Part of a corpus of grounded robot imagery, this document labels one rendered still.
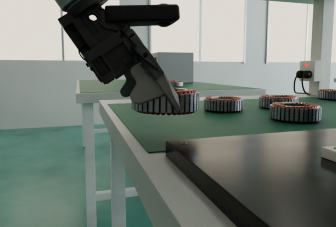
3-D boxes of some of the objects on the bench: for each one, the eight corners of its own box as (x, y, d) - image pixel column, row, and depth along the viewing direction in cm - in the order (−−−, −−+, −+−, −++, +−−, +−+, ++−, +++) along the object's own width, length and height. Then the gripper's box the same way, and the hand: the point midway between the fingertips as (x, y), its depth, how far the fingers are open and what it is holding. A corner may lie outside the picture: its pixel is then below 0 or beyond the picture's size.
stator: (250, 110, 84) (250, 97, 83) (229, 114, 76) (229, 100, 76) (218, 106, 92) (218, 95, 91) (195, 110, 84) (195, 97, 83)
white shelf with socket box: (311, 105, 97) (319, -39, 92) (249, 95, 132) (252, -9, 127) (389, 102, 107) (400, -28, 102) (312, 93, 142) (317, -3, 137)
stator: (305, 110, 84) (306, 97, 83) (267, 110, 83) (267, 97, 83) (287, 105, 95) (287, 94, 95) (253, 105, 94) (254, 94, 94)
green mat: (148, 153, 42) (148, 152, 42) (107, 104, 100) (107, 103, 100) (535, 120, 69) (535, 119, 69) (326, 96, 127) (326, 96, 127)
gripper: (60, 28, 51) (126, 119, 56) (51, 6, 34) (147, 142, 39) (101, 2, 53) (161, 94, 58) (113, -31, 35) (197, 104, 40)
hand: (168, 102), depth 49 cm, fingers closed on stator, 13 cm apart
